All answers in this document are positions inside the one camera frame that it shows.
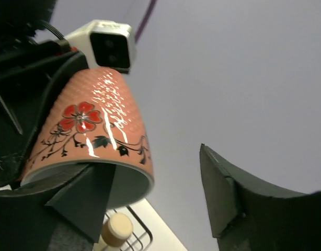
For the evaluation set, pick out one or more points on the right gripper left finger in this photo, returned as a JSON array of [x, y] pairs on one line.
[[61, 212]]

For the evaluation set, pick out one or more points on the steel cup beige sleeve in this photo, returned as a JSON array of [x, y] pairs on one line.
[[116, 230]]

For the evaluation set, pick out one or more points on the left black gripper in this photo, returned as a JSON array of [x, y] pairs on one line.
[[31, 78]]

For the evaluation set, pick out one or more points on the wire dish rack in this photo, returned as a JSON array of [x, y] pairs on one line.
[[141, 237]]

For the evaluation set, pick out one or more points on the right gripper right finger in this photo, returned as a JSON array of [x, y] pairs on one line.
[[248, 213]]

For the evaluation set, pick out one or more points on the orange mug white inside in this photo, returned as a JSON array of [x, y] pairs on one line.
[[96, 119]]

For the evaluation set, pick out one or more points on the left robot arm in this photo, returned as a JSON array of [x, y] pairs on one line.
[[25, 23]]

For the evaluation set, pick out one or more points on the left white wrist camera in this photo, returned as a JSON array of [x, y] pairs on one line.
[[105, 43]]

